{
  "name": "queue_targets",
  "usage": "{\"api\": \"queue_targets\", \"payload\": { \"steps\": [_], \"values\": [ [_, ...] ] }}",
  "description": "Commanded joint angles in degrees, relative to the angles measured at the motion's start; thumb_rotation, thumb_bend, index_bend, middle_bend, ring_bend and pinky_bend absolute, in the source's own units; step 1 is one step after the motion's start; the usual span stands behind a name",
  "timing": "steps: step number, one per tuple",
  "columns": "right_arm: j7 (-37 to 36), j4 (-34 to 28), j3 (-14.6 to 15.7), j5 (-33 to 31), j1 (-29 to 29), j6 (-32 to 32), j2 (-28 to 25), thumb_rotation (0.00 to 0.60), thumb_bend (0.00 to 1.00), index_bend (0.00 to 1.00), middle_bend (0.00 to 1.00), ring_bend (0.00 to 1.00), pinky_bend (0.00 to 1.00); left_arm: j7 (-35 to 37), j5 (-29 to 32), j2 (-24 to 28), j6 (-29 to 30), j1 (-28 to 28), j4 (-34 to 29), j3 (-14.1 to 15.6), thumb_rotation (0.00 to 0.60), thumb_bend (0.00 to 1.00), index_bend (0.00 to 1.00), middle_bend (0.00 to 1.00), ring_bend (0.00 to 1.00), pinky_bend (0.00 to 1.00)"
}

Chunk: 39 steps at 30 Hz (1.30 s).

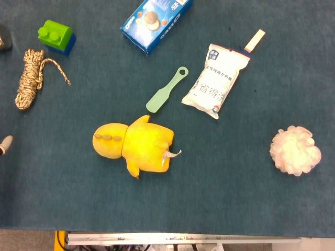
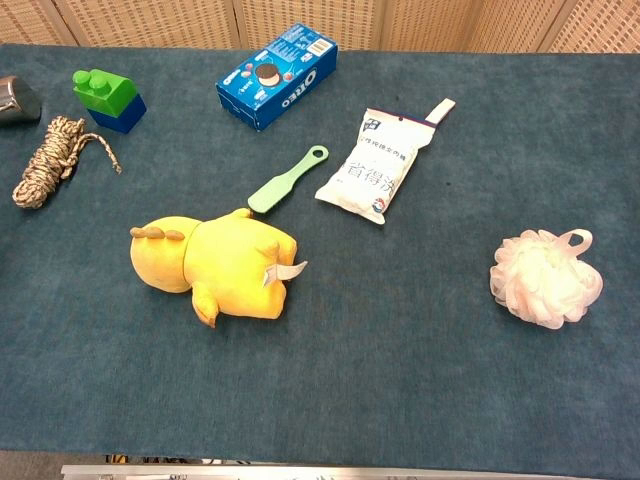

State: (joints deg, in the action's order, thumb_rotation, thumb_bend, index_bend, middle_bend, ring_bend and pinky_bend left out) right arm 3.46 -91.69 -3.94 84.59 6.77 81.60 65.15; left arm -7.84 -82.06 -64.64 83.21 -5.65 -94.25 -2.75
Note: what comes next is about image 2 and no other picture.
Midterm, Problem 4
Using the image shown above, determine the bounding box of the coiled beige braided rope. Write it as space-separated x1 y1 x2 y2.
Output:
11 115 123 210

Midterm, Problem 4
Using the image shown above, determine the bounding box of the small wooden block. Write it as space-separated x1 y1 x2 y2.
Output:
424 98 457 125

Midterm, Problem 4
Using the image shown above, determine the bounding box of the green toy building block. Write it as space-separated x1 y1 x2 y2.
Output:
72 68 139 119

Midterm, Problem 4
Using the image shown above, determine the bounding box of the dark teal table cloth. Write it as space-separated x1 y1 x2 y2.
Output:
0 43 640 480

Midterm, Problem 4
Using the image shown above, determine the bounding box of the blue Oreo cookie box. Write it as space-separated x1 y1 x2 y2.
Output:
215 21 339 133

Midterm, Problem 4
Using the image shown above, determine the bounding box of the yellow plush toy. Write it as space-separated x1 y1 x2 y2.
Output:
129 207 309 329

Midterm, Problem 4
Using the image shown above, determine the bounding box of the shiny metal cup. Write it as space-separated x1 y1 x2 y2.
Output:
0 75 42 125

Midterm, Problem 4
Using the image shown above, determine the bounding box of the pink mesh bath pouf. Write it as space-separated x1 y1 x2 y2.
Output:
489 228 605 331

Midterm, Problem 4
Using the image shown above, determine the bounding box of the white printed plastic package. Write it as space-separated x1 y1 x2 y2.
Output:
314 107 438 226

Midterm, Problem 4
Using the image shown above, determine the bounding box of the woven rattan folding screen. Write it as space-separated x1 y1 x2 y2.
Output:
0 0 640 54

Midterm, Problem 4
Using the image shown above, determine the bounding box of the aluminium frame rail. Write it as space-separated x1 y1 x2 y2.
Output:
60 463 591 480

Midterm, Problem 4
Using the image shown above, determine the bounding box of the blue toy building block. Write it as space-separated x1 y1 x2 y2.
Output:
86 93 148 135

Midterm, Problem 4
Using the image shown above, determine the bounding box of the green plastic brush paddle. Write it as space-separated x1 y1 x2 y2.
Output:
247 144 330 216

